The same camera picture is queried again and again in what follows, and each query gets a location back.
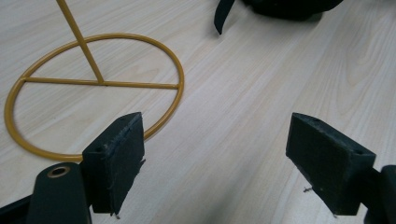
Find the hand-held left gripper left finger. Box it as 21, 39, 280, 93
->
25, 111, 147, 224

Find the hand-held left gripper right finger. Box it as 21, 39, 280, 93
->
285, 112, 396, 224

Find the black cap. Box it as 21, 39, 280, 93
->
213, 0, 345, 35

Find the gold metal wire stand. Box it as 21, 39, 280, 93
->
4, 0, 185, 162

